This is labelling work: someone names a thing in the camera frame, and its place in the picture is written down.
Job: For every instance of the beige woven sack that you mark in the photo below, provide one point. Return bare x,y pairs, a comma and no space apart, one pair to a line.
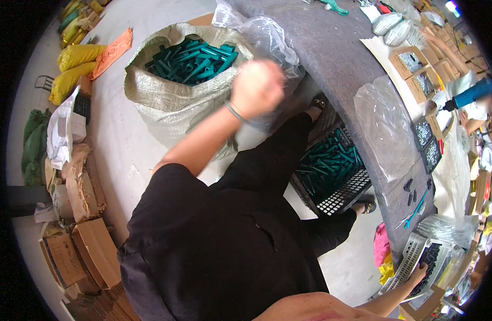
169,104

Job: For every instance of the row of stacked cardboard boxes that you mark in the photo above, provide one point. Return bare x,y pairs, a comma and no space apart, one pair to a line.
450,44

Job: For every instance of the person's right hand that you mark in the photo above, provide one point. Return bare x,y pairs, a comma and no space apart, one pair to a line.
417,275

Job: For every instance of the pink plastic bag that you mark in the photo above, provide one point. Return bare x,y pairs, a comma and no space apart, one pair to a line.
381,244

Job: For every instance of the open cardboard box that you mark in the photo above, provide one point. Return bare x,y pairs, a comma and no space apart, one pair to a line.
424,307

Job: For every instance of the black tray of screws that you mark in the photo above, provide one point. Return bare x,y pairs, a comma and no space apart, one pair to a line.
431,154
423,133

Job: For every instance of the person's legs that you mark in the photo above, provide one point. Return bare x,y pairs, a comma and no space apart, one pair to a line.
278,152

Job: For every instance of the person's body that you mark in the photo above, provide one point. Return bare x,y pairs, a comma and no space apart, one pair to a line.
214,256

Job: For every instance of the heap of green plastic tubes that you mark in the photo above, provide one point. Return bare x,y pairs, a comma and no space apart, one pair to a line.
192,62

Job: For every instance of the group of small black parts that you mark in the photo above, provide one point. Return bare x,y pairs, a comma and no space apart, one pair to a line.
408,185

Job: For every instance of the person's right fingers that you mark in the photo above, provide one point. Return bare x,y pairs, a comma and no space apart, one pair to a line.
423,269

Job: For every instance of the green plastic part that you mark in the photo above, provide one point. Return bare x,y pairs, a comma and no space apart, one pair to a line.
335,6

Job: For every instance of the person's left hand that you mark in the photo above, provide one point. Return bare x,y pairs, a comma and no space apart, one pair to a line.
256,90

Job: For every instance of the yellow plastic bag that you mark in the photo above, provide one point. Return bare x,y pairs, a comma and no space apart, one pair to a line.
386,271

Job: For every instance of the orange paper sheet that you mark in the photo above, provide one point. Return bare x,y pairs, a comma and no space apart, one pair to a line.
111,54

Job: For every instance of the person's left fingers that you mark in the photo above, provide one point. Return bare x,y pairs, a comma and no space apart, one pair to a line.
272,82

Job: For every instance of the stack of flat cardboard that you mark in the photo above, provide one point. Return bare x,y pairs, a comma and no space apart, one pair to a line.
105,307

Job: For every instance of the cardboard box of screws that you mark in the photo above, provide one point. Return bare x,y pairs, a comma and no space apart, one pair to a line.
408,62
422,85

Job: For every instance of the yellow filled sack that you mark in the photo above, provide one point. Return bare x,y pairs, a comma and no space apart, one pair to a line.
79,56
69,82

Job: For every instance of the pile of green tube pieces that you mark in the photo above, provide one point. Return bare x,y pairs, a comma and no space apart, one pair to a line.
330,164

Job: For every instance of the clear bag of parts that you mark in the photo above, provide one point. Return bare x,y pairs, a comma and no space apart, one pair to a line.
442,228

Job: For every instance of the white crumpled bag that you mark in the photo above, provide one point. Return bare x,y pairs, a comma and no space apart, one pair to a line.
63,128

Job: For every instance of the heap of yellow green sacks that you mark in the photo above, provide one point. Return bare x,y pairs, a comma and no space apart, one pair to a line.
75,22

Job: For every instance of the blue electric screwdriver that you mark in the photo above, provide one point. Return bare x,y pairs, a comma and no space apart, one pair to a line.
470,94

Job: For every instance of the crumpled clear plastic bag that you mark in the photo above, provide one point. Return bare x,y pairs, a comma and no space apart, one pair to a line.
266,38

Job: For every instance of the pile of cardboard boxes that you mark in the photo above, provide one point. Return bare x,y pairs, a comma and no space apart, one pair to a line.
89,240

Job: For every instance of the black plastic crate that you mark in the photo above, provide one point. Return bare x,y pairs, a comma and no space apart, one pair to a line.
342,196

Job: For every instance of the white plastic basket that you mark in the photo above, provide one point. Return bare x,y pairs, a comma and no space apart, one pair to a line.
410,250

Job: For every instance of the teal plastic stick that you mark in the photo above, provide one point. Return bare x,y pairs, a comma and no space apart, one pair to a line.
415,209

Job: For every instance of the flat clear plastic bag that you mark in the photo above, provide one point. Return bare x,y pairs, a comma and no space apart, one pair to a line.
384,124

